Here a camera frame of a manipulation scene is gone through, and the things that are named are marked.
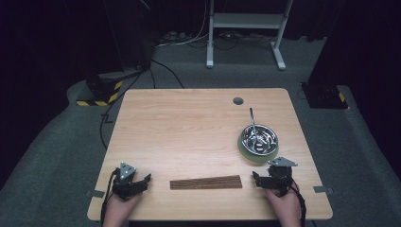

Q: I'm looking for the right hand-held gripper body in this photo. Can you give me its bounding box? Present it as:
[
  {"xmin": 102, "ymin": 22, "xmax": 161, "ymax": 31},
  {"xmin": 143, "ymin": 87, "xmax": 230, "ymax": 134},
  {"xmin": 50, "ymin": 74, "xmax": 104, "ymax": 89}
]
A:
[{"xmin": 267, "ymin": 156, "xmax": 299, "ymax": 198}]

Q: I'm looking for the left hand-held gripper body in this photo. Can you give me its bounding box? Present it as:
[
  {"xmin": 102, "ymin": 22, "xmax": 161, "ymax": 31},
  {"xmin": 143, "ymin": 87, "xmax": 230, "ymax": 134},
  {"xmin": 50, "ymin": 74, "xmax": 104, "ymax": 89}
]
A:
[{"xmin": 112, "ymin": 162, "xmax": 140, "ymax": 201}]

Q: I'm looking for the steel bowl with green outside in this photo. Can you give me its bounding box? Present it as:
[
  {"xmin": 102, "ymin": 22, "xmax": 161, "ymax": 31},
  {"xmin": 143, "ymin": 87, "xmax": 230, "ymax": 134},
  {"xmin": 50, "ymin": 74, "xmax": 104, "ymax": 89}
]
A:
[{"xmin": 236, "ymin": 123, "xmax": 280, "ymax": 164}]

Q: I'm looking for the row of brown wooden chopsticks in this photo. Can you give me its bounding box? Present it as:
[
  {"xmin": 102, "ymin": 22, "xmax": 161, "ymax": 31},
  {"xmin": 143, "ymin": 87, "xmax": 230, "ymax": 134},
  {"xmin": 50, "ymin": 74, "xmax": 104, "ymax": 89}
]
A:
[{"xmin": 169, "ymin": 174, "xmax": 243, "ymax": 191}]

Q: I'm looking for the person's left hand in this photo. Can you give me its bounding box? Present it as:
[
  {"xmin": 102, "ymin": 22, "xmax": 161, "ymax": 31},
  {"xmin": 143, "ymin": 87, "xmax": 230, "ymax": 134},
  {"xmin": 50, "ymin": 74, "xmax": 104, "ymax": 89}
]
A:
[{"xmin": 105, "ymin": 190, "xmax": 144, "ymax": 222}]

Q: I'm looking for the person's right hand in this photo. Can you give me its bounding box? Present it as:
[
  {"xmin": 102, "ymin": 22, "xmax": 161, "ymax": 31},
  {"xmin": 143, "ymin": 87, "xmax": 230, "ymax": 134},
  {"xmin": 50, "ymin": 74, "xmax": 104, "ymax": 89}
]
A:
[{"xmin": 265, "ymin": 188, "xmax": 301, "ymax": 222}]

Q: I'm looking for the grey tape piece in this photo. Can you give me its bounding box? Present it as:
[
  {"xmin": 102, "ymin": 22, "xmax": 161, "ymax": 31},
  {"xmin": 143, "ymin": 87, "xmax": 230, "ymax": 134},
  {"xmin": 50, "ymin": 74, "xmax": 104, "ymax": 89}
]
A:
[
  {"xmin": 313, "ymin": 185, "xmax": 334, "ymax": 195},
  {"xmin": 84, "ymin": 188, "xmax": 106, "ymax": 200}
]

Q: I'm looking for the white metal stand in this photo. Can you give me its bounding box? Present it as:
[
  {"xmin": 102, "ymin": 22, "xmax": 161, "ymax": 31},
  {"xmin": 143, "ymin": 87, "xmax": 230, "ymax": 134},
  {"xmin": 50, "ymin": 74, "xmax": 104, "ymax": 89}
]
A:
[{"xmin": 205, "ymin": 0, "xmax": 294, "ymax": 71}]

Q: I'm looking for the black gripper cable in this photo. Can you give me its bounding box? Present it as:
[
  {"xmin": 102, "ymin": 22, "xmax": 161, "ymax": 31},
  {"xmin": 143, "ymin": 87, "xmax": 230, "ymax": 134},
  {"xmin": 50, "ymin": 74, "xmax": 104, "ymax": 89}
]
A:
[
  {"xmin": 99, "ymin": 171, "xmax": 118, "ymax": 227},
  {"xmin": 289, "ymin": 179, "xmax": 307, "ymax": 227}
]

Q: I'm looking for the metal utensil handle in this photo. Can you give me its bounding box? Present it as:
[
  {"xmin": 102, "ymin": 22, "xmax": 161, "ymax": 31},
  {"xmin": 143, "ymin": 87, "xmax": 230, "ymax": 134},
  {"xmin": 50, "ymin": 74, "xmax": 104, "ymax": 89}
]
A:
[{"xmin": 249, "ymin": 107, "xmax": 263, "ymax": 144}]

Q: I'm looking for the black floor cable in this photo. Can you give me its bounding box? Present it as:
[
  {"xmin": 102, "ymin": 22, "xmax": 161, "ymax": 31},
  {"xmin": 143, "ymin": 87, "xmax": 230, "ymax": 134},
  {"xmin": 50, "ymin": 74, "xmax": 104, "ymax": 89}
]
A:
[
  {"xmin": 99, "ymin": 70, "xmax": 147, "ymax": 150},
  {"xmin": 149, "ymin": 58, "xmax": 185, "ymax": 90}
]

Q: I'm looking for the white floor cable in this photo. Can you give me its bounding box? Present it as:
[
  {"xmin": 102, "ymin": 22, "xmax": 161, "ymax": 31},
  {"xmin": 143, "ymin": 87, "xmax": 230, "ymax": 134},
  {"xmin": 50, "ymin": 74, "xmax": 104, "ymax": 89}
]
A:
[{"xmin": 156, "ymin": 0, "xmax": 210, "ymax": 48}]

